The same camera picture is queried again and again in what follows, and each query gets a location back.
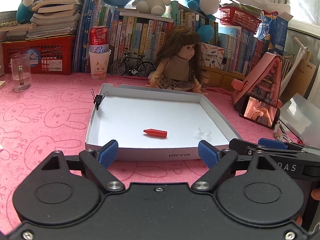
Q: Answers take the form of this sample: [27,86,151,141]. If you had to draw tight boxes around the red crayon cap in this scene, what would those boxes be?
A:
[143,129,167,138]

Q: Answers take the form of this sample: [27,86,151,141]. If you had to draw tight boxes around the clear plastic cup lid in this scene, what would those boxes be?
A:
[197,126,212,138]

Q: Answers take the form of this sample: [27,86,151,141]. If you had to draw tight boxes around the smartphone playing video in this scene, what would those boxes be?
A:
[240,95,280,129]

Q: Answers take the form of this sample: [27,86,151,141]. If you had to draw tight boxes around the clear plastic folder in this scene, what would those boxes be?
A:
[280,94,320,148]

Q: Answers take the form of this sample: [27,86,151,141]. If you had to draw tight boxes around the white shallow cardboard box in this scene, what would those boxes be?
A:
[86,83,240,161]

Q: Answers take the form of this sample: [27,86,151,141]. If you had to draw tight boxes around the black binder clip on box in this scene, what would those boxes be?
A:
[91,89,108,111]

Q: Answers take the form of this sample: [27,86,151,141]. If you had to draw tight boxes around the pink triangular dollhouse stand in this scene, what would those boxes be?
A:
[231,53,282,110]

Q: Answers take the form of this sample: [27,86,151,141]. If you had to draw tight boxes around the small glass jar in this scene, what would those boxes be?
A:
[201,74,209,92]

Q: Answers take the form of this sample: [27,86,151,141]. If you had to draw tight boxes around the miniature black bicycle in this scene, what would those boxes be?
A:
[110,52,156,77]

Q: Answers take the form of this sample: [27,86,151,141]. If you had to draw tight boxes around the white paper cup cat print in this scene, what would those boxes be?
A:
[89,49,111,80]

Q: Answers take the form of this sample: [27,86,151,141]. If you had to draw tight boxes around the brown-haired doll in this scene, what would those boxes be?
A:
[146,26,203,94]

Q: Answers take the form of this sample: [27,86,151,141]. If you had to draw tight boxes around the colourful white game box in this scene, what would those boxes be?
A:
[201,43,225,69]

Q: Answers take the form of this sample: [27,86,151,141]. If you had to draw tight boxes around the red plastic crate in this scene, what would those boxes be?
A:
[1,35,75,75]

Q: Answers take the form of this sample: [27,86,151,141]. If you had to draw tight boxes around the red Budweiser can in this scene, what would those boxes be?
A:
[89,26,109,54]

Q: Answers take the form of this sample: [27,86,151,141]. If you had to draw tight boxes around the blue cardboard box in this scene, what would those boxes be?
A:
[257,12,293,55]

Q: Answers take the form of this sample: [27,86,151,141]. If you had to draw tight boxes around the row of upright books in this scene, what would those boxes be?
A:
[73,0,271,75]

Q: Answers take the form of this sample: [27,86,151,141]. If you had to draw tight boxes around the clear glass mug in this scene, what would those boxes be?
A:
[11,54,32,92]

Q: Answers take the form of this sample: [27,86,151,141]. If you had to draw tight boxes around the small red basket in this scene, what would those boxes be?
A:
[219,6,261,34]

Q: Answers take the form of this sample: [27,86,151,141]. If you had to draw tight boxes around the stack of books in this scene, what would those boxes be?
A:
[26,0,85,40]

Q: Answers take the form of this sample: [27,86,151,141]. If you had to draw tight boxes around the blue penguin plush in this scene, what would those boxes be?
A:
[16,0,35,24]

